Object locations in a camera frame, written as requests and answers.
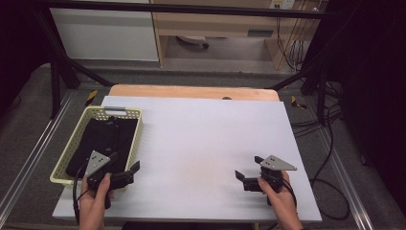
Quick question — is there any black curtain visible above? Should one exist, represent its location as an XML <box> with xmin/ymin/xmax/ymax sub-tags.
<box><xmin>0</xmin><ymin>0</ymin><xmax>54</xmax><ymax>118</ymax></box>
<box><xmin>310</xmin><ymin>0</ymin><xmax>406</xmax><ymax>217</ymax></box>

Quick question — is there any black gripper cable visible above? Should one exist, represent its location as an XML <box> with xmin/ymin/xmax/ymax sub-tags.
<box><xmin>282</xmin><ymin>177</ymin><xmax>299</xmax><ymax>209</ymax></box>
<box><xmin>72</xmin><ymin>164</ymin><xmax>90</xmax><ymax>224</ymax></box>

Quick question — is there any light wooden desk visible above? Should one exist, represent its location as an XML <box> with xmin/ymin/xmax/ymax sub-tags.
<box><xmin>148</xmin><ymin>0</ymin><xmax>324</xmax><ymax>70</ymax></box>

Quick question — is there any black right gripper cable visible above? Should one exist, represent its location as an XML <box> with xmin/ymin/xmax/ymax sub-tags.
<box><xmin>282</xmin><ymin>177</ymin><xmax>299</xmax><ymax>209</ymax></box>

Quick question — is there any white power strip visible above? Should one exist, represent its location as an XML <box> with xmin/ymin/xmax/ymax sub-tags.
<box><xmin>268</xmin><ymin>0</ymin><xmax>297</xmax><ymax>11</ymax></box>

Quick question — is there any black looped floor cable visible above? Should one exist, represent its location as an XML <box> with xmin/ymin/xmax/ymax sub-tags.
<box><xmin>309</xmin><ymin>126</ymin><xmax>351</xmax><ymax>221</ymax></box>

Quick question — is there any black garment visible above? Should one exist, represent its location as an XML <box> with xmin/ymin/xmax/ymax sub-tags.
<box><xmin>64</xmin><ymin>116</ymin><xmax>139</xmax><ymax>179</ymax></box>

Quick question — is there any hanging black cables bundle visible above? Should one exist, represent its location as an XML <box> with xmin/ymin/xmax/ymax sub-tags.
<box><xmin>275</xmin><ymin>12</ymin><xmax>309</xmax><ymax>72</ymax></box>

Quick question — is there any white chair base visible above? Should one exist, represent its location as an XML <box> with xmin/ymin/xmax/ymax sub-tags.
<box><xmin>175</xmin><ymin>34</ymin><xmax>211</xmax><ymax>50</ymax></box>

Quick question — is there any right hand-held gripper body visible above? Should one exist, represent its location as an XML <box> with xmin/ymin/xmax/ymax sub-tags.
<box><xmin>242</xmin><ymin>154</ymin><xmax>298</xmax><ymax>207</ymax></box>

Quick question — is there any bundle of floor cables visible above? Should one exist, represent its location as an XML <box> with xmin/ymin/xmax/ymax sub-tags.
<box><xmin>290</xmin><ymin>80</ymin><xmax>343</xmax><ymax>139</ymax></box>

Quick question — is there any yellow black tape strip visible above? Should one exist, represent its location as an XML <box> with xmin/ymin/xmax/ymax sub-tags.
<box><xmin>290</xmin><ymin>95</ymin><xmax>308</xmax><ymax>110</ymax></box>
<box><xmin>84</xmin><ymin>89</ymin><xmax>99</xmax><ymax>107</ymax></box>

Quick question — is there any wooden table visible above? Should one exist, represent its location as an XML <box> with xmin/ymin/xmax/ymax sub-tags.
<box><xmin>107</xmin><ymin>83</ymin><xmax>281</xmax><ymax>103</ymax></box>

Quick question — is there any person's left hand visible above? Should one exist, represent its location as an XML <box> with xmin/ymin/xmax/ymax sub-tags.
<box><xmin>78</xmin><ymin>172</ymin><xmax>115</xmax><ymax>230</ymax></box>

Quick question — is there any aluminium floor rail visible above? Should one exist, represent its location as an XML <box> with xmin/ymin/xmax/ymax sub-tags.
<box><xmin>317</xmin><ymin>126</ymin><xmax>375</xmax><ymax>230</ymax></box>
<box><xmin>0</xmin><ymin>91</ymin><xmax>77</xmax><ymax>219</ymax></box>

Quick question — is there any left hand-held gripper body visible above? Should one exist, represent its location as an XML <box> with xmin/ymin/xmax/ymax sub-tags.
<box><xmin>83</xmin><ymin>149</ymin><xmax>135</xmax><ymax>210</ymax></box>

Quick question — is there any black metal frame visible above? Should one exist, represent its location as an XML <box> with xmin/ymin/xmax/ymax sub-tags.
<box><xmin>32</xmin><ymin>0</ymin><xmax>344</xmax><ymax>127</ymax></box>

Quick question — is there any white cabinet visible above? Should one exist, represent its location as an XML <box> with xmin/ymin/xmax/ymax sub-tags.
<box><xmin>49</xmin><ymin>0</ymin><xmax>160</xmax><ymax>62</ymax></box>

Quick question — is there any white board sheet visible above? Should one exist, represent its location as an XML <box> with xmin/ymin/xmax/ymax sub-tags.
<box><xmin>52</xmin><ymin>95</ymin><xmax>324</xmax><ymax>223</ymax></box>

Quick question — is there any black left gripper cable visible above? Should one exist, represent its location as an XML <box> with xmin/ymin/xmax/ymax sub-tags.
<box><xmin>72</xmin><ymin>164</ymin><xmax>90</xmax><ymax>224</ymax></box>

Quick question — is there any person's right hand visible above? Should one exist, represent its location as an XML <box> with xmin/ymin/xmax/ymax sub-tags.
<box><xmin>257</xmin><ymin>170</ymin><xmax>305</xmax><ymax>230</ymax></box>

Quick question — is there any pale yellow perforated plastic basket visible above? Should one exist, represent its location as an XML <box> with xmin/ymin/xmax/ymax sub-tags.
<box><xmin>49</xmin><ymin>105</ymin><xmax>144</xmax><ymax>188</ymax></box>

